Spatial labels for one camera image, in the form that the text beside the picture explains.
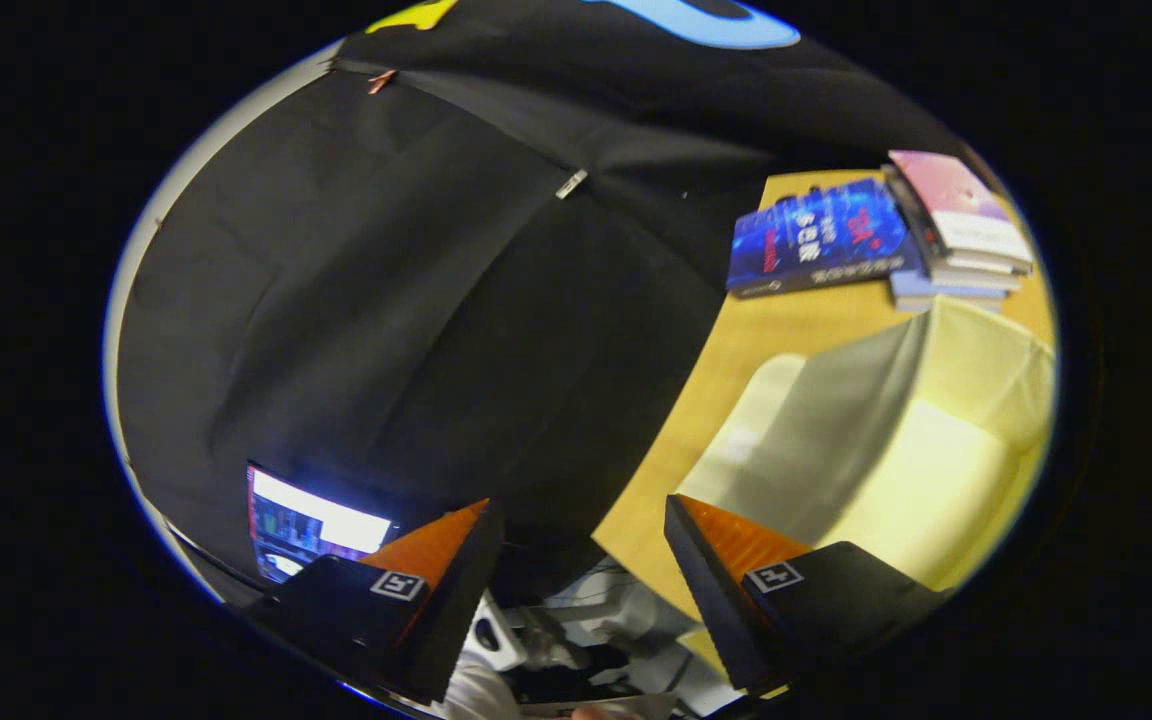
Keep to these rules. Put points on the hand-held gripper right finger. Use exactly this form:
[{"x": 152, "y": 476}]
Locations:
[{"x": 711, "y": 600}]

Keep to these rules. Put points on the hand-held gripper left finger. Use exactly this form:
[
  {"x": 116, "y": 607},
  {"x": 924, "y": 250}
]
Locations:
[{"x": 456, "y": 600}]

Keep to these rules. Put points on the cream fabric storage box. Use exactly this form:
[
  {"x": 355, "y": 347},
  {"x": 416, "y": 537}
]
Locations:
[{"x": 936, "y": 470}]

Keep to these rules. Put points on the lit computer monitor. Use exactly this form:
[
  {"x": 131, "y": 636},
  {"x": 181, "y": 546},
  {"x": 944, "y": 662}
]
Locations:
[{"x": 316, "y": 520}]

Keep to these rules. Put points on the blue cover book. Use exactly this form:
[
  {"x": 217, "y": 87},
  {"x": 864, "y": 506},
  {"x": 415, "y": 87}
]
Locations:
[{"x": 816, "y": 235}]

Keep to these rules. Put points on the pale blue book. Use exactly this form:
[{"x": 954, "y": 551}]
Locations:
[{"x": 936, "y": 290}]

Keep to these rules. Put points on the white-edged book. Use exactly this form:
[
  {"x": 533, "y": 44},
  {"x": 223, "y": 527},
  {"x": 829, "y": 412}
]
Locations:
[{"x": 976, "y": 272}]

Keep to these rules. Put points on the silver clip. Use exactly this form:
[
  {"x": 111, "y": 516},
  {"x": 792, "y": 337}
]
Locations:
[{"x": 571, "y": 184}]

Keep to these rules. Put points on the pink cover book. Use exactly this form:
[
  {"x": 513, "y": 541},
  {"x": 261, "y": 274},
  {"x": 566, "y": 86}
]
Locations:
[{"x": 956, "y": 200}]

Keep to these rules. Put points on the copper clip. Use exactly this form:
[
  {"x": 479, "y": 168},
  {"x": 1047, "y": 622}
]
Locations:
[{"x": 381, "y": 81}]

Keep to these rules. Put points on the white equipment frame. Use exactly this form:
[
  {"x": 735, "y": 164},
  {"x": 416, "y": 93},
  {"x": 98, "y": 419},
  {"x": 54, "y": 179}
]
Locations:
[{"x": 616, "y": 610}]

